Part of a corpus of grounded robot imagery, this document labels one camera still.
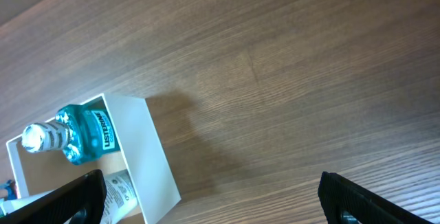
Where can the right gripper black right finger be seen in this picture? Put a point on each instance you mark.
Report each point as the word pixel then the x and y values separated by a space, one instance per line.
pixel 344 201

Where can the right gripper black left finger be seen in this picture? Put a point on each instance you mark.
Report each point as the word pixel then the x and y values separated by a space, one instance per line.
pixel 79 201

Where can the white lotion tube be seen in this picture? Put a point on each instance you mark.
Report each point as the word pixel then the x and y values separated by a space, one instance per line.
pixel 120 200

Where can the blue Listerine mouthwash bottle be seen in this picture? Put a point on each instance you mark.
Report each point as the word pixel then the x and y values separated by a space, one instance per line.
pixel 82 133

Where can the white square container box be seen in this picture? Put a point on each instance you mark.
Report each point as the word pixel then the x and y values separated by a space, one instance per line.
pixel 141 153

